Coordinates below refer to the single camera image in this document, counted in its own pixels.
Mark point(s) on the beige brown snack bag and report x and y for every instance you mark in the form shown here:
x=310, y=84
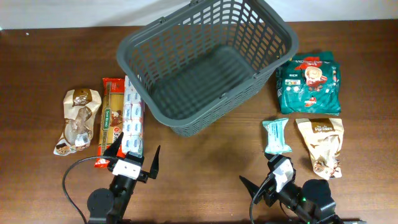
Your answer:
x=323, y=138

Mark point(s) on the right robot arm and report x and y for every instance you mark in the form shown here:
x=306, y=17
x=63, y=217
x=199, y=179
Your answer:
x=312, y=202

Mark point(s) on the teal wet wipes pack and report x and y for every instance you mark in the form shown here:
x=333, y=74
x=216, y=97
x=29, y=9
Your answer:
x=275, y=136

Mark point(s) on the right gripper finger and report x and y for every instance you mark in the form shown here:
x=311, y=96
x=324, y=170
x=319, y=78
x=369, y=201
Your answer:
x=251, y=187
x=269, y=156

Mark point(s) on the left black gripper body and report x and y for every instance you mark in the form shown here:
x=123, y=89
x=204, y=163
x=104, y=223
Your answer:
x=142, y=176

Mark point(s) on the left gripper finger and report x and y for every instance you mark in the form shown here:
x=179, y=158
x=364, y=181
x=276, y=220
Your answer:
x=113, y=149
x=154, y=169

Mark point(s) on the grey plastic shopping basket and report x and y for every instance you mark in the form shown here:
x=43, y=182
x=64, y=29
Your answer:
x=205, y=59

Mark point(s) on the Kleenex tissue multipack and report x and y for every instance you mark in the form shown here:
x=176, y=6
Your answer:
x=133, y=120

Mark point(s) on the beige pastry bag left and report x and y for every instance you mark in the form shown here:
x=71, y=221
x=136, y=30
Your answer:
x=79, y=107

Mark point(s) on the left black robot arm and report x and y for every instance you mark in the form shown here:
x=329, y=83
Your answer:
x=109, y=205

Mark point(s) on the San Remo spaghetti pack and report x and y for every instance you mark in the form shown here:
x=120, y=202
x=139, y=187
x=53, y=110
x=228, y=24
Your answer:
x=112, y=113

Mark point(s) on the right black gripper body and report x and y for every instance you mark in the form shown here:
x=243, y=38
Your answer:
x=269, y=191

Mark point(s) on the green Nescafe coffee bag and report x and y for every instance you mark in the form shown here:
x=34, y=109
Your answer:
x=309, y=83

